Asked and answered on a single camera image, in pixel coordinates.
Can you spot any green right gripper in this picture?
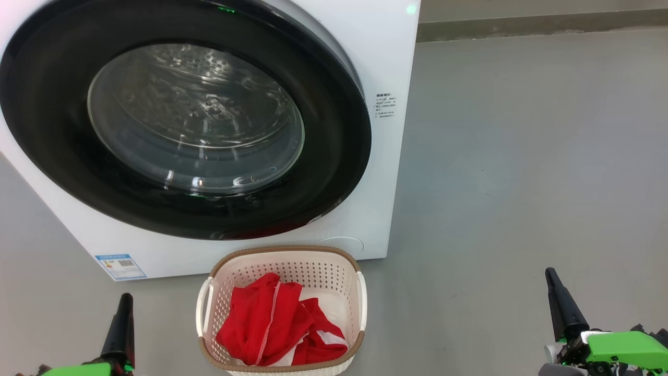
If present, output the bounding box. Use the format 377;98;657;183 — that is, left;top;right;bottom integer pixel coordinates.
539;267;668;376

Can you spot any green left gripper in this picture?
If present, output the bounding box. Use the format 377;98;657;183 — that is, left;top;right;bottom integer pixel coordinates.
16;293;136;376

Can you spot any red and white garment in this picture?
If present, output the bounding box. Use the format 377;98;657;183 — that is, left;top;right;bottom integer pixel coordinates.
216;273;349;367

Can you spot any black round glass washer door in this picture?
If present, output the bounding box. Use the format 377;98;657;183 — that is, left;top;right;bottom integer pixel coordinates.
0;0;372;241

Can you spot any cream basket with brown rim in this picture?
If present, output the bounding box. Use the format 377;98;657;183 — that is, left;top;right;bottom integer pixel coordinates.
196;245;368;376

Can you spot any white front-load washing machine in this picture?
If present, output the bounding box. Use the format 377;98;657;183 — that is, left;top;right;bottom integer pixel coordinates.
0;0;421;281

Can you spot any blue energy label sticker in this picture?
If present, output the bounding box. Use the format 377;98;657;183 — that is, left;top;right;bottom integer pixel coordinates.
95;254;147;281

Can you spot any round white filter cover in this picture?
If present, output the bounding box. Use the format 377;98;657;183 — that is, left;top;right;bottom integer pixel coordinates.
317;237;364;256

